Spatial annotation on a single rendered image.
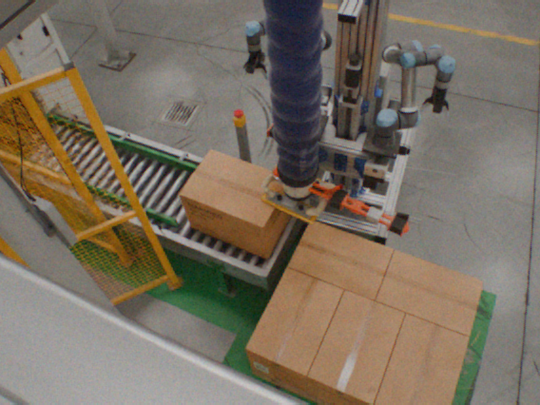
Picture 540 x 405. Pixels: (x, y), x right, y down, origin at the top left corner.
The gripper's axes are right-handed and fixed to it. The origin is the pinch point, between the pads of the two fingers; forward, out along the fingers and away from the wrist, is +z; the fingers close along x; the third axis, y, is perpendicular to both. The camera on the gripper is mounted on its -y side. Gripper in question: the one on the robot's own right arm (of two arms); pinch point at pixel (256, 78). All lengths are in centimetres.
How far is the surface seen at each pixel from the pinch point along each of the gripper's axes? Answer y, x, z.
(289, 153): -49, -37, -2
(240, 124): 12, 22, 55
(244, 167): -21, 5, 57
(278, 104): -49, -32, -34
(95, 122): -76, 50, -26
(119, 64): 139, 229, 148
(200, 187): -45, 26, 57
